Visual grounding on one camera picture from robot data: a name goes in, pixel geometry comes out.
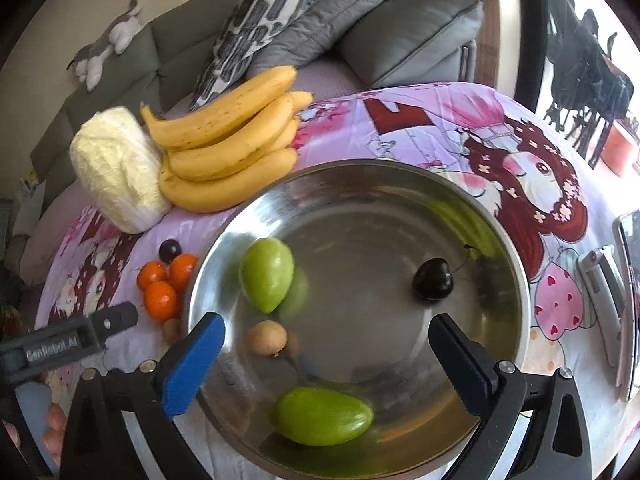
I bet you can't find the brown longan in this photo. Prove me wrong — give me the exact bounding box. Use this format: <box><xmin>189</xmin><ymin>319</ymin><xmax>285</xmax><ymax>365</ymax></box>
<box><xmin>163</xmin><ymin>318</ymin><xmax>182</xmax><ymax>346</ymax></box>
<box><xmin>245</xmin><ymin>320</ymin><xmax>288</xmax><ymax>356</ymax></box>

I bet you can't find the orange mandarin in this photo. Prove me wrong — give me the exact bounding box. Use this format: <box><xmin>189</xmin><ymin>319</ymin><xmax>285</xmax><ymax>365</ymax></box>
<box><xmin>143</xmin><ymin>281</ymin><xmax>181</xmax><ymax>323</ymax></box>
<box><xmin>168</xmin><ymin>254</ymin><xmax>198</xmax><ymax>294</ymax></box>
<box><xmin>137</xmin><ymin>261</ymin><xmax>168</xmax><ymax>292</ymax></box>

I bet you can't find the dark cherry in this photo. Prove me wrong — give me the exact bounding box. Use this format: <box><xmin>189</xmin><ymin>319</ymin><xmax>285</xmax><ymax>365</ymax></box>
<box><xmin>158</xmin><ymin>238</ymin><xmax>182</xmax><ymax>264</ymax></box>
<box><xmin>411</xmin><ymin>244</ymin><xmax>478</xmax><ymax>304</ymax></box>

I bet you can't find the green jujube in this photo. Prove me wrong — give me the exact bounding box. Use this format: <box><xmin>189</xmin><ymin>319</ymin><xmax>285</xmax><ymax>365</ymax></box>
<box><xmin>269</xmin><ymin>387</ymin><xmax>374</xmax><ymax>448</ymax></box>
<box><xmin>239</xmin><ymin>237</ymin><xmax>295</xmax><ymax>314</ymax></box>

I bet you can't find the silver metal plate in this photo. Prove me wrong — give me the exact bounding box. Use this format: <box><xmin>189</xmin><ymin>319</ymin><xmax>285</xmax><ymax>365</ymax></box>
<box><xmin>183</xmin><ymin>159</ymin><xmax>530</xmax><ymax>479</ymax></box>

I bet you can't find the person's left hand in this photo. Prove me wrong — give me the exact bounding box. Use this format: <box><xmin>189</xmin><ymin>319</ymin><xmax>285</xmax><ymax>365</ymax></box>
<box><xmin>2</xmin><ymin>401</ymin><xmax>68</xmax><ymax>468</ymax></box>

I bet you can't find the bottom yellow banana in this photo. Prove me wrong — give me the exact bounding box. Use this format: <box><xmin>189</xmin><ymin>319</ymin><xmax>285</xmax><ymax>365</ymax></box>
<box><xmin>158</xmin><ymin>148</ymin><xmax>298</xmax><ymax>214</ymax></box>

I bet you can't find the yellow banana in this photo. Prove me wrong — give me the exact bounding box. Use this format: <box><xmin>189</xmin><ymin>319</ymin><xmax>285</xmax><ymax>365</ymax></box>
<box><xmin>158</xmin><ymin>148</ymin><xmax>298</xmax><ymax>214</ymax></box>
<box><xmin>214</xmin><ymin>115</ymin><xmax>303</xmax><ymax>176</ymax></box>
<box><xmin>167</xmin><ymin>91</ymin><xmax>314</xmax><ymax>182</ymax></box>
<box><xmin>140</xmin><ymin>65</ymin><xmax>297</xmax><ymax>150</ymax></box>

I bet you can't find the napa cabbage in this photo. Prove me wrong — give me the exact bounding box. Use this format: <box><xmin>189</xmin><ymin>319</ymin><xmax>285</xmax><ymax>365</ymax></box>
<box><xmin>68</xmin><ymin>106</ymin><xmax>171</xmax><ymax>234</ymax></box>

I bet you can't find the silver phone stand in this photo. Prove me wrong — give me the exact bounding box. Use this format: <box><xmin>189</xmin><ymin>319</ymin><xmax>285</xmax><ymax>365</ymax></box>
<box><xmin>578</xmin><ymin>211</ymin><xmax>639</xmax><ymax>402</ymax></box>

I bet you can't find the middle yellow banana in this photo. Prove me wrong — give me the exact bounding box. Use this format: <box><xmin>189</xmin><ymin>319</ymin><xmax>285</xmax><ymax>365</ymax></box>
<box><xmin>167</xmin><ymin>91</ymin><xmax>314</xmax><ymax>182</ymax></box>

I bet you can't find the cartoon printed tablecloth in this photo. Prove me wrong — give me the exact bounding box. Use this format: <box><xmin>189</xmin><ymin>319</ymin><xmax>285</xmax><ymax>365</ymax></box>
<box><xmin>23</xmin><ymin>84</ymin><xmax>639</xmax><ymax>472</ymax></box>

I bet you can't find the top yellow banana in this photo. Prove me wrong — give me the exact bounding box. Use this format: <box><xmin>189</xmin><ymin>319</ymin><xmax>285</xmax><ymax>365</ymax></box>
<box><xmin>140</xmin><ymin>65</ymin><xmax>297</xmax><ymax>150</ymax></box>

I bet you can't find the grey white plush toy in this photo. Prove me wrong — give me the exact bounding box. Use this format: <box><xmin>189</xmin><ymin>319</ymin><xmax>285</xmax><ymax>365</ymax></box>
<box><xmin>67</xmin><ymin>0</ymin><xmax>142</xmax><ymax>92</ymax></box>

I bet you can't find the green sofa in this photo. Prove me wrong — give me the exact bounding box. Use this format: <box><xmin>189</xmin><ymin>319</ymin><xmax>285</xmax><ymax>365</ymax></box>
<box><xmin>30</xmin><ymin>0</ymin><xmax>240</xmax><ymax>207</ymax></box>

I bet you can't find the dark grey leather cushion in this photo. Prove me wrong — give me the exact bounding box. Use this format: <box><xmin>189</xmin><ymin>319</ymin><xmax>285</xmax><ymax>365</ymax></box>
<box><xmin>338</xmin><ymin>0</ymin><xmax>484</xmax><ymax>89</ymax></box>

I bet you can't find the grey quilted cushion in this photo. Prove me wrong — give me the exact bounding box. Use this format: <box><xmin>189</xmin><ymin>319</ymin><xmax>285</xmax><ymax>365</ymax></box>
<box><xmin>245</xmin><ymin>0</ymin><xmax>384</xmax><ymax>79</ymax></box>

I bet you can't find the black white patterned cushion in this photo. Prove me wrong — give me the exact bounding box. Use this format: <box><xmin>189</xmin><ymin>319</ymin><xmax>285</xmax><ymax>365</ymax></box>
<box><xmin>189</xmin><ymin>0</ymin><xmax>317</xmax><ymax>110</ymax></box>

